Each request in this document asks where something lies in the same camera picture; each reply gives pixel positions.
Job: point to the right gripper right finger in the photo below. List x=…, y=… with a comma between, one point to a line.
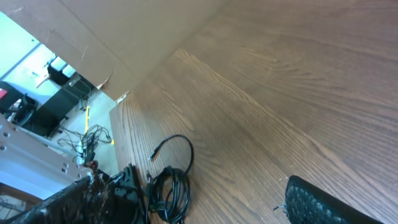
x=305, y=203

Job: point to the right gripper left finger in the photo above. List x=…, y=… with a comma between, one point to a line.
x=80, y=202

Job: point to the black office furniture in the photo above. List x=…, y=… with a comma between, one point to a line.
x=44, y=119

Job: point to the cardboard back panel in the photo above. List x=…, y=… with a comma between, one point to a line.
x=113, y=43

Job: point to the white metal frame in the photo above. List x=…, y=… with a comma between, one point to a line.
x=30, y=166

